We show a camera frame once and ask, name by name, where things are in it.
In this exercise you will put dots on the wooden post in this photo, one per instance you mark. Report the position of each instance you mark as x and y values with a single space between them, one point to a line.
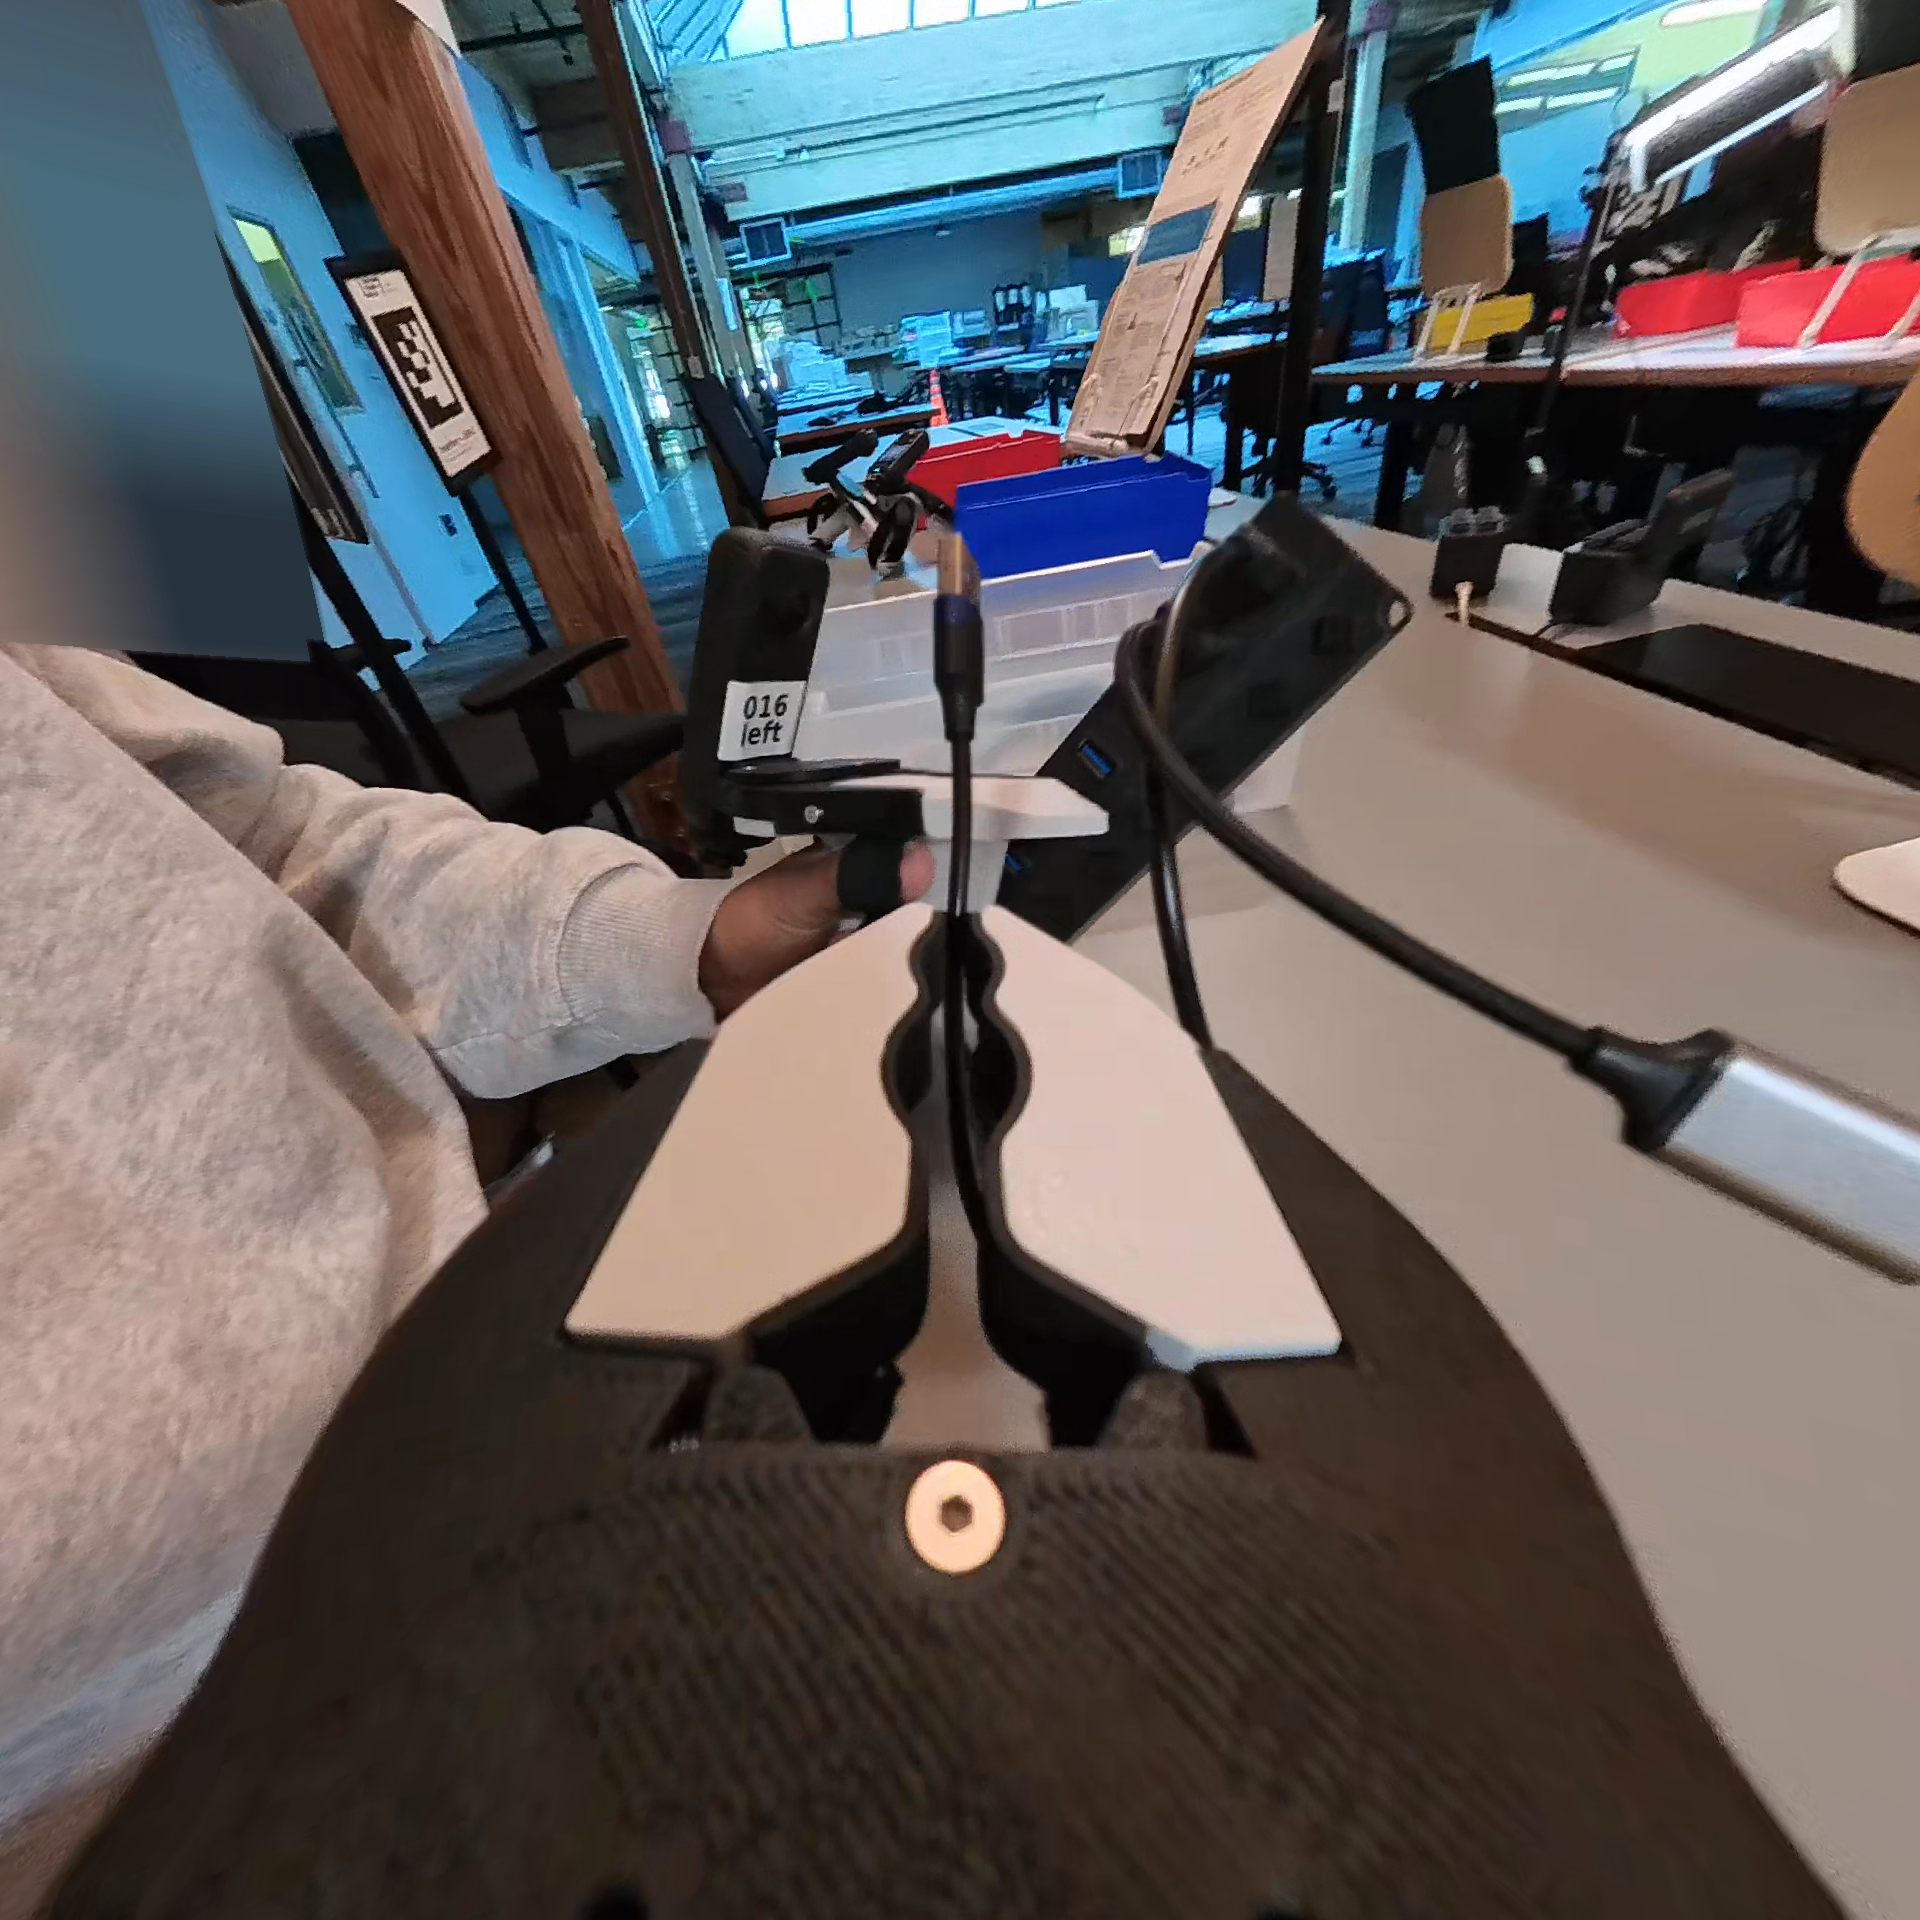
480 330

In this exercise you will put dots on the black charger block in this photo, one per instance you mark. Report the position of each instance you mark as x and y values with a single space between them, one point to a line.
1635 563

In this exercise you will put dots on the cardboard instruction board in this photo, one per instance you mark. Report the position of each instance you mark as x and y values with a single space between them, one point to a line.
1893 495

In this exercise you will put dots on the red plastic bin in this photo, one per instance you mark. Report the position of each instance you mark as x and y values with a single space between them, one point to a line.
1687 301
973 457
1829 306

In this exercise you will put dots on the blue plastic bin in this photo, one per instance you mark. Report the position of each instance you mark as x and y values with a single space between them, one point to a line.
1079 518

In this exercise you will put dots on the black flat panel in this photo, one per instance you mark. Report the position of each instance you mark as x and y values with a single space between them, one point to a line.
1452 128

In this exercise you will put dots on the black framed picture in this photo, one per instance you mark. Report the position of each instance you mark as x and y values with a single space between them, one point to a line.
299 345

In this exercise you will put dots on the small cardboard panel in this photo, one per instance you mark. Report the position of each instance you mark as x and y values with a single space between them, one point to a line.
1463 234
1874 166

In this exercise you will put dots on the person's left hand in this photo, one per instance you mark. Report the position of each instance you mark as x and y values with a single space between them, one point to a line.
763 931

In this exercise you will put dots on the clear plastic bin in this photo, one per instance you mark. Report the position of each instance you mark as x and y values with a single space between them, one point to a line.
1049 630

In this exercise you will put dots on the grey desk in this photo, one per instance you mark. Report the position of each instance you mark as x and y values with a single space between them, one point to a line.
1723 1424

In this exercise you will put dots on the white board stand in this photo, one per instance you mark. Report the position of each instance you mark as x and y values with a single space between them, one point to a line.
1885 887

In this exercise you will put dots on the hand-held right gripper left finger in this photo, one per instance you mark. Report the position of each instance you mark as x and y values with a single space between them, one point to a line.
751 1185

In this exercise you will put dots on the long work table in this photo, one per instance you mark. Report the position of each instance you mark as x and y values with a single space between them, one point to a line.
1589 359

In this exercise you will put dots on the black USB hub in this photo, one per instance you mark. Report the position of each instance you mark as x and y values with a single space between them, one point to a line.
1276 645

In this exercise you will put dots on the wooden instruction board stand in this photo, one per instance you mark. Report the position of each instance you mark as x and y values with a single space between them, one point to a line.
1185 270

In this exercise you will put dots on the black white tag sign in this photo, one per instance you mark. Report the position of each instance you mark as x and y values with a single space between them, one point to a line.
420 369

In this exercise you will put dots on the black metal pole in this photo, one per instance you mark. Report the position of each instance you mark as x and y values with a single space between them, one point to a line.
1313 301

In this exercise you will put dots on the small black power adapter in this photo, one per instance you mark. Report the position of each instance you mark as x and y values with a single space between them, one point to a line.
1469 563

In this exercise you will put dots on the white light bar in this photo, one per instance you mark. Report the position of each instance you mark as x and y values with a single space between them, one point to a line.
1723 99

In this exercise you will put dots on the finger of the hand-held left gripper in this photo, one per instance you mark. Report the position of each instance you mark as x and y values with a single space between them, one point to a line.
1035 809
983 870

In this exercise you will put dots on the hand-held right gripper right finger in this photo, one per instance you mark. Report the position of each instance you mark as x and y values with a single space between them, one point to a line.
1155 1185

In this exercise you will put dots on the person's grey sweater torso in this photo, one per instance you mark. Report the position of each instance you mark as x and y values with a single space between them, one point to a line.
180 1350

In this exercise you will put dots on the person's left forearm grey sleeve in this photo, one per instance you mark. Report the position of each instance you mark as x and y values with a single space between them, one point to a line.
524 931

